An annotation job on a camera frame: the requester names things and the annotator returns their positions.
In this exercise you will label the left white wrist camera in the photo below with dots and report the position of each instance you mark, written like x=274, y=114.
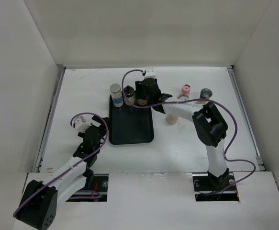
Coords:
x=80, y=124

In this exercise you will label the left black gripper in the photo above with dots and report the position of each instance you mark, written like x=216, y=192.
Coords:
x=102, y=130

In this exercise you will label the black plastic tray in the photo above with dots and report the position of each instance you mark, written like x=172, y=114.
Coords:
x=130, y=125

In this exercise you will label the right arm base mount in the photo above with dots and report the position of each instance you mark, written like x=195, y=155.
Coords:
x=208, y=188

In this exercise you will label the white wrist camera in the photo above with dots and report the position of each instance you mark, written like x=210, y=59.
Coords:
x=80, y=124
x=149, y=73

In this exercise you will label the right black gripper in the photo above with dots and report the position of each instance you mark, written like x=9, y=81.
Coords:
x=139, y=89

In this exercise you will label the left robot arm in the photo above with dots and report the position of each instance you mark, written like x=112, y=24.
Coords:
x=40, y=200

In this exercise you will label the yellow cap spice bottle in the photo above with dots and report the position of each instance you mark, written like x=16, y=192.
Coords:
x=172, y=119

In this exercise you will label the silver cap blue label bottle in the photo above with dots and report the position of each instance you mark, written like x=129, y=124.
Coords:
x=116, y=95

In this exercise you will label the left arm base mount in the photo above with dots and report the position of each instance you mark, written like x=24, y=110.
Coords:
x=94, y=190

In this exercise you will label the grey clear cap spice bottle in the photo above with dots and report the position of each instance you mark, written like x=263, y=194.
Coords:
x=205, y=93

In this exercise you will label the pink cap spice bottle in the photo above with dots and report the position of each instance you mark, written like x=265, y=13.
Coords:
x=185, y=92

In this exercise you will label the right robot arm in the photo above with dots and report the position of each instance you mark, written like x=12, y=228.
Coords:
x=209, y=124

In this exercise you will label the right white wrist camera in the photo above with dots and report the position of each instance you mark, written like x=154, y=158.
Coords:
x=149, y=73

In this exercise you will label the black cap spice bottle front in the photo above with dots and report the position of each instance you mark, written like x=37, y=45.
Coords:
x=129, y=97

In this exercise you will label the black cap spice bottle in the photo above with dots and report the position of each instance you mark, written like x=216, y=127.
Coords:
x=129, y=97
x=141, y=102

